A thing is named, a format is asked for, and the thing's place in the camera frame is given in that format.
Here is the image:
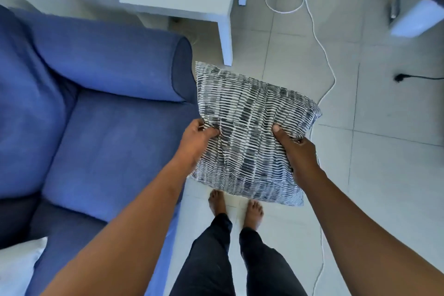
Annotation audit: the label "person's left foot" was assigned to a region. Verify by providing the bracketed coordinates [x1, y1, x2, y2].
[208, 190, 227, 217]

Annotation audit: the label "white power cable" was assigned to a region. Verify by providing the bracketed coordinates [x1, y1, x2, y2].
[247, 0, 337, 296]

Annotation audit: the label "person's right hand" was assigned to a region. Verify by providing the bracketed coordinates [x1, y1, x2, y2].
[272, 124, 321, 185]

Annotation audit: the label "person's right foot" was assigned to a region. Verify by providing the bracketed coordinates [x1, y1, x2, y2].
[242, 199, 264, 231]

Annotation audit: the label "person's left hand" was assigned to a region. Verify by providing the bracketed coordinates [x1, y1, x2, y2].
[176, 118, 220, 170]

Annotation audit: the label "person's right forearm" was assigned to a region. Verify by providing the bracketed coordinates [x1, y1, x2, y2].
[293, 167, 444, 296]

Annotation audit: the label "person's black trousers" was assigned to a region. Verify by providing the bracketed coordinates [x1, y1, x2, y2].
[169, 213, 307, 296]

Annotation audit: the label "person's foot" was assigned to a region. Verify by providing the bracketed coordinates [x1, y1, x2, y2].
[208, 190, 227, 217]
[242, 199, 264, 231]

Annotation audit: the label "black white patterned cushion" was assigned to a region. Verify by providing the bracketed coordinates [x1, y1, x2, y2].
[188, 61, 322, 207]

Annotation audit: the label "person's left forearm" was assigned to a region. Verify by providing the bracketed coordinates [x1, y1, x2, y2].
[41, 159, 195, 296]

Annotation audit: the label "black plug with cable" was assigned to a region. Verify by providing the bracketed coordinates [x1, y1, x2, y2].
[394, 73, 444, 83]

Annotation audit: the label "blue fabric sofa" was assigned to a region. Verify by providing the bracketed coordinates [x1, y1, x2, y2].
[0, 5, 200, 296]

